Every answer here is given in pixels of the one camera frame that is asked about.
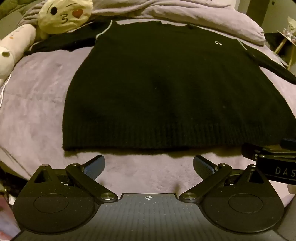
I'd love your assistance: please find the purple duvet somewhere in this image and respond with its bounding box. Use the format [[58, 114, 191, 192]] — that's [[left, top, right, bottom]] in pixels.
[[22, 0, 265, 45]]

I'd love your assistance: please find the white plush toy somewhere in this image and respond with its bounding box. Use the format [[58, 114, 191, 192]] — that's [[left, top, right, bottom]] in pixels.
[[0, 23, 37, 86]]

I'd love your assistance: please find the yellow emoji face pillow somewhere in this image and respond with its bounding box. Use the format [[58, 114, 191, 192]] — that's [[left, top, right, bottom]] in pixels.
[[38, 0, 93, 39]]

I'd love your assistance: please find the small white decoration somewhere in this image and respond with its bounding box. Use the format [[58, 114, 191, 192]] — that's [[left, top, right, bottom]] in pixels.
[[283, 16, 296, 40]]

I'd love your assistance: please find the black knit sweater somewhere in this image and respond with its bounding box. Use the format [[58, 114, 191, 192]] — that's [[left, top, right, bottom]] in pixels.
[[24, 20, 296, 152]]

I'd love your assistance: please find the green pillow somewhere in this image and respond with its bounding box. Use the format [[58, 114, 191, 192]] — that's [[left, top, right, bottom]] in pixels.
[[0, 0, 30, 19]]

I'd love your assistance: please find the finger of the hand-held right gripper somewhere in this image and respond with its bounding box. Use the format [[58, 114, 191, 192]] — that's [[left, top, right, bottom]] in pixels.
[[242, 138, 296, 161]]

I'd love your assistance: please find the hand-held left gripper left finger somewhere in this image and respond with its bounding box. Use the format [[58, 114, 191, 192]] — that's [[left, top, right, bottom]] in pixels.
[[30, 155, 118, 202]]

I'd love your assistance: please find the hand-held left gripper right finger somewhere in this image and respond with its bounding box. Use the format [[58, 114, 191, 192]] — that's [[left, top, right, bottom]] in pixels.
[[179, 155, 270, 202]]

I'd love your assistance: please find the small wooden side table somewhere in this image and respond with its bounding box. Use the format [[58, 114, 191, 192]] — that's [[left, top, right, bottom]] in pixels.
[[275, 30, 296, 70]]

